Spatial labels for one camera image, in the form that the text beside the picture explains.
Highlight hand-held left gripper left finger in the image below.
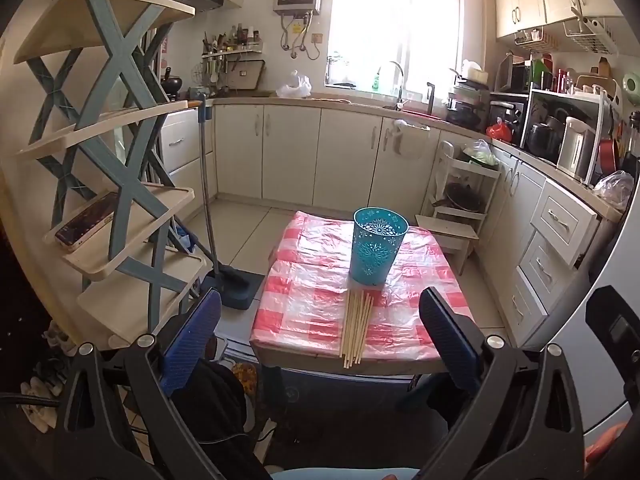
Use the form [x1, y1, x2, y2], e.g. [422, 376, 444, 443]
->
[50, 287, 227, 480]

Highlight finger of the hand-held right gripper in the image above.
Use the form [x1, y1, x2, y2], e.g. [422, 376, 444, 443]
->
[584, 285, 640, 413]

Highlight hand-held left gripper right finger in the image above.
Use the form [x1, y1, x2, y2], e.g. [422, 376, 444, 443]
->
[419, 287, 587, 480]

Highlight bundle of wooden chopsticks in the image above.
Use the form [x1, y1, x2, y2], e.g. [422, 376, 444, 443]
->
[340, 290, 375, 370]

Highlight teal perforated utensil bucket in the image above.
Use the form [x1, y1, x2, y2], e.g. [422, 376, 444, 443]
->
[348, 206, 410, 288]

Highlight person's right hand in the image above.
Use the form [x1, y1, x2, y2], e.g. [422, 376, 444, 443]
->
[585, 422, 631, 467]

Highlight dark bag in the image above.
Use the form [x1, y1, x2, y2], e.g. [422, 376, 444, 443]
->
[170, 357, 251, 461]

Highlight yellow patterned cloth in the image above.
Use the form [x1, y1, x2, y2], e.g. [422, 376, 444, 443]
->
[232, 362, 258, 396]

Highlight blue printed plastic bag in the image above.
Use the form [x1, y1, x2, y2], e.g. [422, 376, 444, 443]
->
[171, 226, 195, 254]

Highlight small wooden step stool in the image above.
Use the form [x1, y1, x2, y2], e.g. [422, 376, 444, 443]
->
[415, 214, 479, 276]

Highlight cream drawer unit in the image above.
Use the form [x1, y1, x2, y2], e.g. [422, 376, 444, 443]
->
[505, 177, 601, 346]

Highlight red white checked tablecloth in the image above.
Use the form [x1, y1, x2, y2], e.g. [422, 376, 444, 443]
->
[248, 210, 476, 363]

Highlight clear plastic bag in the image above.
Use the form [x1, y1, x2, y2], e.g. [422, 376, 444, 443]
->
[592, 170, 636, 211]

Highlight dark wok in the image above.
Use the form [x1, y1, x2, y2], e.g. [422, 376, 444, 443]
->
[442, 182, 487, 214]

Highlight smartphone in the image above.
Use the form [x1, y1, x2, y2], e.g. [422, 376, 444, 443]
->
[54, 191, 121, 253]

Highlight red pot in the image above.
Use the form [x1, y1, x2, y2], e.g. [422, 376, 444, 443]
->
[597, 137, 622, 172]

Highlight white electric kettle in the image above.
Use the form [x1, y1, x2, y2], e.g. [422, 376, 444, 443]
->
[556, 116, 599, 182]

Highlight white kitchen trolley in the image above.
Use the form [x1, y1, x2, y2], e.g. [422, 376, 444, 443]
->
[431, 140, 502, 222]

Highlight bag of green vegetables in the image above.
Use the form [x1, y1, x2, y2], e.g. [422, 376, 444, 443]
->
[459, 138, 499, 167]

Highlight black cooking pot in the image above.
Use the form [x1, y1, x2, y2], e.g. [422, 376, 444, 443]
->
[526, 121, 557, 159]

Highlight cream door-hung bin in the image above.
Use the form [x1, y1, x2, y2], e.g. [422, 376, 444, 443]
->
[393, 119, 432, 161]

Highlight red plastic bag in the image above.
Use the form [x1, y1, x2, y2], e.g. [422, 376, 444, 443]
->
[486, 116, 514, 144]

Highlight cream base cabinets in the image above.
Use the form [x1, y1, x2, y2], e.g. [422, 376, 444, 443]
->
[156, 97, 551, 286]

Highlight stack of dark pots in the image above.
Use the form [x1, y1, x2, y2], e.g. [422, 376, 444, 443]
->
[447, 85, 488, 128]

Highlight white counter rack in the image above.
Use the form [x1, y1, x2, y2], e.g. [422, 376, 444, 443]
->
[520, 87, 615, 187]

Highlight green round gadget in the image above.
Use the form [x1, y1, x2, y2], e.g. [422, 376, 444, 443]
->
[621, 72, 640, 107]

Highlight black toaster oven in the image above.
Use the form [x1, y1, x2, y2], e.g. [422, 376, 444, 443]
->
[486, 100, 526, 136]

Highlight cream and blue shelf rack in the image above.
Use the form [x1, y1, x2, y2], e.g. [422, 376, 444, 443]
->
[12, 0, 208, 351]

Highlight chrome curved faucet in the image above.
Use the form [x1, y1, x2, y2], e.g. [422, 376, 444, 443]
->
[389, 60, 407, 111]

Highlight black mortar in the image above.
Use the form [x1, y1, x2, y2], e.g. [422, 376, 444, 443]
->
[161, 66, 185, 102]

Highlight black microwave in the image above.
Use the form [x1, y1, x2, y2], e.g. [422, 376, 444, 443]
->
[497, 54, 535, 94]

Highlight hanging kitchen tools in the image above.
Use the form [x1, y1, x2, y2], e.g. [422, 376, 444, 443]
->
[192, 57, 228, 91]

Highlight white lidded container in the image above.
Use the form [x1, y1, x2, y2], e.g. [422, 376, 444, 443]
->
[460, 60, 488, 83]

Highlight black framed board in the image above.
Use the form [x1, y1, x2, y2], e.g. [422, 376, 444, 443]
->
[226, 59, 266, 92]

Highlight white plastic bag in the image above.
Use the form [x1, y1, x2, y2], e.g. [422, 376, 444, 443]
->
[276, 70, 312, 99]

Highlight kitchen window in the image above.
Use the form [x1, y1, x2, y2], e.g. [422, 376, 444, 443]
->
[325, 0, 463, 91]

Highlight large white wire basket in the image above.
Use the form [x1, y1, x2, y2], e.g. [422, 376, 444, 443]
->
[562, 16, 621, 56]

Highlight wall shelf with bottles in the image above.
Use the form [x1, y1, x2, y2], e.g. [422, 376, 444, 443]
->
[200, 24, 264, 59]

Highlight small wire basket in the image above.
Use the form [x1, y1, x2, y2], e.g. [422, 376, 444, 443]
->
[514, 27, 546, 47]

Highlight water heater hoses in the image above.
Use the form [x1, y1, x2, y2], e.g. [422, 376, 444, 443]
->
[280, 12, 321, 61]

